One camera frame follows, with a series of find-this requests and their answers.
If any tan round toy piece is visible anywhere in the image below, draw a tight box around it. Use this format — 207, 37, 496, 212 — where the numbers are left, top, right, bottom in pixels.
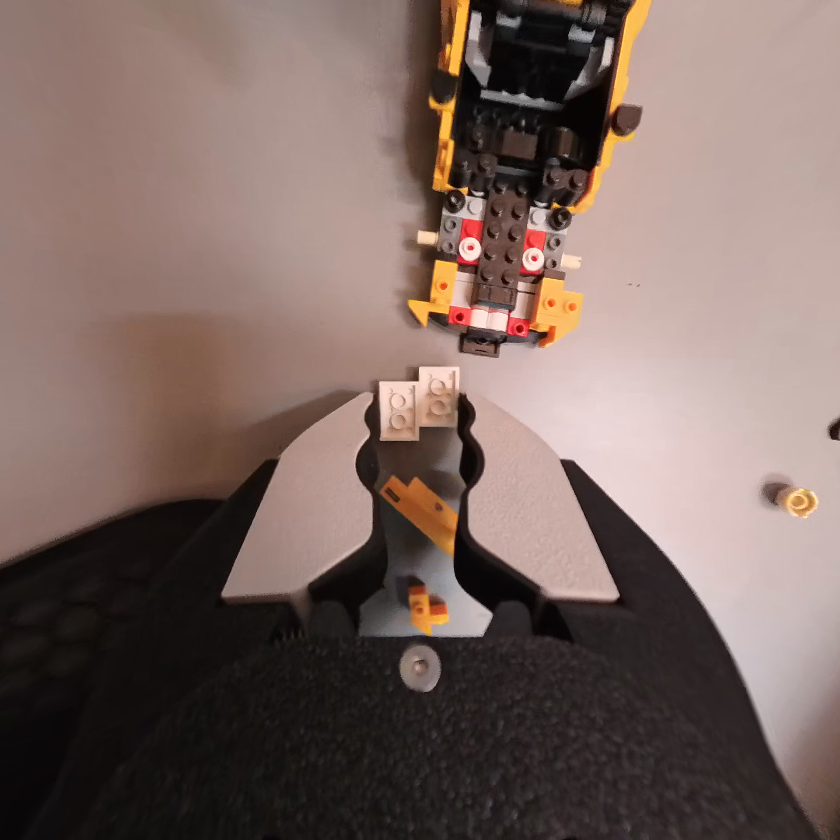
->
764, 482, 820, 521

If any small yellow toy brick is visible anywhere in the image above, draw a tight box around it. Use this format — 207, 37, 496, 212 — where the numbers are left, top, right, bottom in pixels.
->
406, 576, 452, 636

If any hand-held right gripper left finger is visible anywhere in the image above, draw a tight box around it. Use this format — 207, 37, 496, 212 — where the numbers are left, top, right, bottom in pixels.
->
220, 391, 388, 623

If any person's black clothing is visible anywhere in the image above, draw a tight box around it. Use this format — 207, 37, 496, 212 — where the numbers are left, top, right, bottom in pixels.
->
0, 497, 227, 723

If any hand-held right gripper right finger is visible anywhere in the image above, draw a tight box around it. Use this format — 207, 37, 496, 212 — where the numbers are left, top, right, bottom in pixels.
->
455, 392, 622, 623

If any yellow toy wedge piece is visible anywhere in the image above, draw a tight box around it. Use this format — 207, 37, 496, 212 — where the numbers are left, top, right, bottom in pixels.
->
378, 474, 459, 557

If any yellow toy brick car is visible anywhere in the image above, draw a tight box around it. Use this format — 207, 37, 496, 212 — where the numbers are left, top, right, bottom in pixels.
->
407, 0, 654, 358

